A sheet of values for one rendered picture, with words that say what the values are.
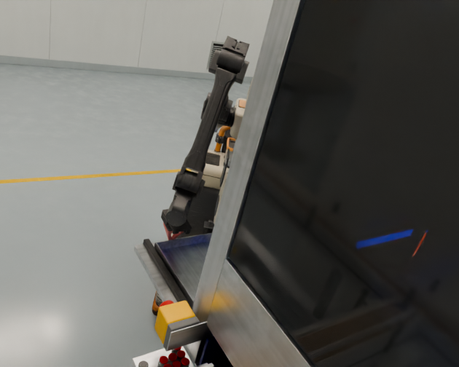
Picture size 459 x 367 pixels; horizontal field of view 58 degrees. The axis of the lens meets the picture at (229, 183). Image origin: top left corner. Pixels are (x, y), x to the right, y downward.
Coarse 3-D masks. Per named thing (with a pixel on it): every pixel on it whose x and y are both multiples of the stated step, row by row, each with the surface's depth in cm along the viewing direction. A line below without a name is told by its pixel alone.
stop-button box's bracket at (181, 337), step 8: (184, 328) 91; (192, 328) 93; (200, 328) 94; (176, 336) 91; (184, 336) 93; (192, 336) 94; (200, 336) 96; (168, 344) 91; (176, 344) 93; (184, 344) 94
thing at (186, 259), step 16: (176, 240) 137; (192, 240) 141; (208, 240) 145; (160, 256) 130; (176, 256) 134; (192, 256) 136; (176, 272) 128; (192, 272) 129; (192, 288) 123; (192, 304) 114
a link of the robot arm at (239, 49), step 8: (232, 40) 129; (224, 48) 124; (232, 48) 125; (240, 48) 127; (224, 56) 123; (232, 56) 123; (240, 56) 124; (216, 64) 124; (224, 64) 123; (232, 64) 123; (240, 64) 123; (232, 72) 125; (208, 96) 157; (224, 104) 155; (224, 112) 160; (224, 120) 162
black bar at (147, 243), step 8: (144, 240) 135; (152, 248) 132; (152, 256) 130; (160, 264) 126; (160, 272) 126; (168, 272) 124; (168, 280) 121; (176, 288) 119; (176, 296) 117; (184, 296) 117
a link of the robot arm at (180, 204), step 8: (176, 176) 121; (200, 184) 122; (176, 192) 122; (184, 192) 123; (192, 192) 125; (200, 192) 123; (176, 200) 119; (184, 200) 120; (176, 208) 117; (184, 208) 118; (168, 216) 119; (176, 216) 119; (184, 216) 119; (176, 224) 120
